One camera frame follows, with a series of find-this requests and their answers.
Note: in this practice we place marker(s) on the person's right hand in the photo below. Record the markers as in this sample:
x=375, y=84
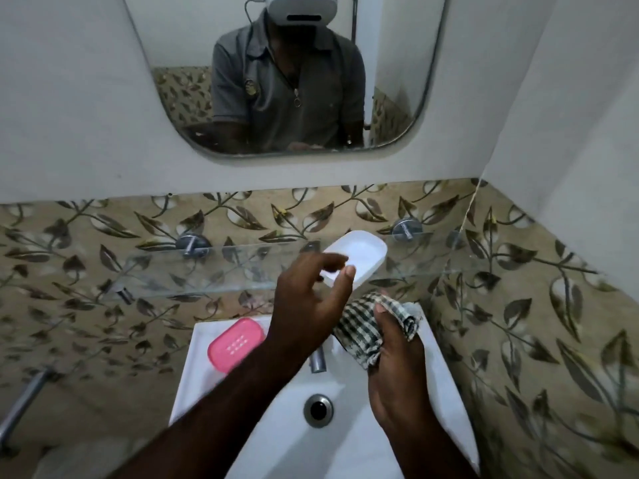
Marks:
x=399, y=374

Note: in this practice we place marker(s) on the person's left hand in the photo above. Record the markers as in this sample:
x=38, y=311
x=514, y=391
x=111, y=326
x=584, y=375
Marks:
x=304, y=309

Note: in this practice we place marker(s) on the glass shelf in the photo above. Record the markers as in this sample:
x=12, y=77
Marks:
x=279, y=269

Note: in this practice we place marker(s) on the checkered cleaning cloth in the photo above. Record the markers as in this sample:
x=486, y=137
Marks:
x=374, y=324

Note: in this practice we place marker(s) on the pink soap dish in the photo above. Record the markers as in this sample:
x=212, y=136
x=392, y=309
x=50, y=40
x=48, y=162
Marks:
x=235, y=345

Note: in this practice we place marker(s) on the white soap dish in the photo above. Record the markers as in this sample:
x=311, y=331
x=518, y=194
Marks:
x=362, y=254

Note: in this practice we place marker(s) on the person's left forearm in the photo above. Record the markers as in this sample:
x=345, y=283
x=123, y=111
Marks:
x=199, y=424

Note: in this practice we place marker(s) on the chrome faucet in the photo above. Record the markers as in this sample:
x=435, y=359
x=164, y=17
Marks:
x=318, y=359

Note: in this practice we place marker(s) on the white sink basin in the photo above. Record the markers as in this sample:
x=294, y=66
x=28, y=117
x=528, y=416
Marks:
x=339, y=434

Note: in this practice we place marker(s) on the metal sink drain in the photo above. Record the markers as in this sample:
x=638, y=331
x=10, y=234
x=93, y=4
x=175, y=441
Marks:
x=318, y=410

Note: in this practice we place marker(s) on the rounded wall mirror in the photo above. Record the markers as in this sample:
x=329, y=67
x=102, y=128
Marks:
x=399, y=69

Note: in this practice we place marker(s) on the chrome wall tap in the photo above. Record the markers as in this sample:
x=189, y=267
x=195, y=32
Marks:
x=22, y=409

